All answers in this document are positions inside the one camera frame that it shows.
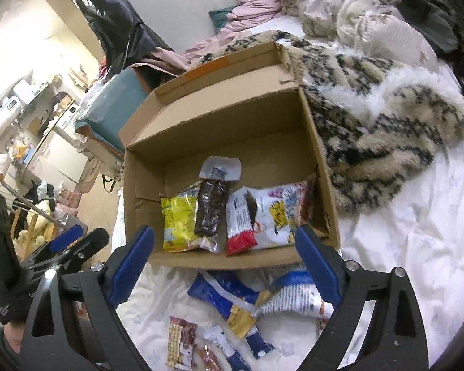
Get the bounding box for beige patterned wafer bar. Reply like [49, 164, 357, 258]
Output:
[166, 317, 197, 370]

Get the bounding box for person's left hand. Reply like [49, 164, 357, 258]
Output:
[3, 321, 25, 354]

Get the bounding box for teal small pillow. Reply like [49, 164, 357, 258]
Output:
[208, 5, 236, 34]

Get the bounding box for white kitchen cabinet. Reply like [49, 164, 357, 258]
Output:
[23, 131, 88, 191]

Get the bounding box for yellow snack bag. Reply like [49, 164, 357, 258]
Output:
[161, 182, 201, 253]

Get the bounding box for pink bedding pile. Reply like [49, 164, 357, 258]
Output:
[137, 0, 282, 76]

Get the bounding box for white colourful chips bag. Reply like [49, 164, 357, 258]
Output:
[246, 180, 308, 250]

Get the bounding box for dark brown snack packet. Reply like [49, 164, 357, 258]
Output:
[194, 156, 242, 254]

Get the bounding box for dark clothes pile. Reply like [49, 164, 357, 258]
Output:
[397, 0, 464, 97]

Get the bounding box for white blue snack bag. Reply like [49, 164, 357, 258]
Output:
[253, 264, 333, 321]

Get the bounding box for black plastic bag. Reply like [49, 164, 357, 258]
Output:
[73, 0, 170, 81]

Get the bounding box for white floral crumpled duvet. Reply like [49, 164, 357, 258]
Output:
[281, 0, 439, 72]

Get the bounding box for white bear print bedsheet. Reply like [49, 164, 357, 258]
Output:
[118, 142, 464, 370]

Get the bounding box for white red snack bar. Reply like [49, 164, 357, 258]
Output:
[225, 187, 257, 256]

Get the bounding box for brown cardboard box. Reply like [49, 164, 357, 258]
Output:
[119, 41, 340, 270]

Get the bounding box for small brown candy packet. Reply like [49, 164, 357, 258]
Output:
[197, 344, 223, 371]

